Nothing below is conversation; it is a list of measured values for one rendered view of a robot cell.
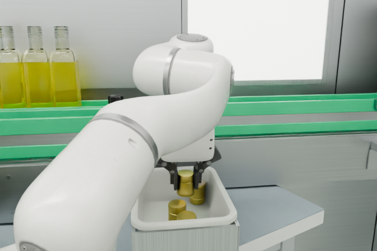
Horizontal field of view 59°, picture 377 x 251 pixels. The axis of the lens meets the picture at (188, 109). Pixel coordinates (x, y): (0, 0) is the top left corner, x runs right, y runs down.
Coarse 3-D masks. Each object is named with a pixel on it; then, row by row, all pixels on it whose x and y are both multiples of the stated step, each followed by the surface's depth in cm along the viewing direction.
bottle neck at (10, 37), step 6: (0, 30) 71; (6, 30) 71; (12, 30) 72; (0, 36) 72; (6, 36) 71; (12, 36) 73; (0, 42) 72; (6, 42) 72; (12, 42) 73; (6, 48) 72; (12, 48) 73
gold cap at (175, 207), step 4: (172, 200) 64; (176, 200) 64; (180, 200) 64; (168, 204) 62; (172, 204) 62; (176, 204) 62; (180, 204) 62; (184, 204) 62; (168, 208) 62; (172, 208) 61; (176, 208) 61; (180, 208) 61; (184, 208) 62; (168, 212) 62; (172, 212) 61; (176, 212) 61; (168, 216) 63; (172, 216) 61; (176, 216) 61; (168, 220) 63; (172, 220) 62
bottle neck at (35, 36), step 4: (28, 28) 72; (32, 28) 72; (36, 28) 72; (40, 28) 73; (28, 32) 72; (32, 32) 72; (36, 32) 73; (40, 32) 73; (28, 36) 73; (32, 36) 72; (36, 36) 73; (40, 36) 74; (32, 40) 73; (36, 40) 73; (40, 40) 74; (32, 44) 73; (36, 44) 73; (40, 44) 74; (32, 48) 73; (36, 48) 73
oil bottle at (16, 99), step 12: (0, 60) 71; (12, 60) 71; (0, 72) 72; (12, 72) 72; (0, 84) 72; (12, 84) 72; (0, 96) 73; (12, 96) 73; (24, 96) 75; (0, 108) 73
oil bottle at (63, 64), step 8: (56, 48) 74; (64, 48) 73; (56, 56) 72; (64, 56) 73; (72, 56) 73; (56, 64) 73; (64, 64) 73; (72, 64) 73; (56, 72) 73; (64, 72) 73; (72, 72) 73; (56, 80) 73; (64, 80) 74; (72, 80) 74; (56, 88) 74; (64, 88) 74; (72, 88) 74; (56, 96) 74; (64, 96) 74; (72, 96) 75; (80, 96) 79; (56, 104) 74; (64, 104) 75; (72, 104) 75; (80, 104) 79
